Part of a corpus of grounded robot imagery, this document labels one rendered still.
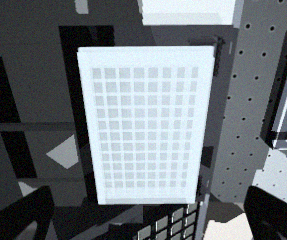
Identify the white multi-well plate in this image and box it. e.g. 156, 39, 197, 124
77, 46, 215, 204

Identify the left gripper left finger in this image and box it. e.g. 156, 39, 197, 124
0, 186, 55, 240

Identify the dark grey plate washer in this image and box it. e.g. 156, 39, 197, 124
0, 0, 244, 240

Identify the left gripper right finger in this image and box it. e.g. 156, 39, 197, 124
244, 186, 287, 240

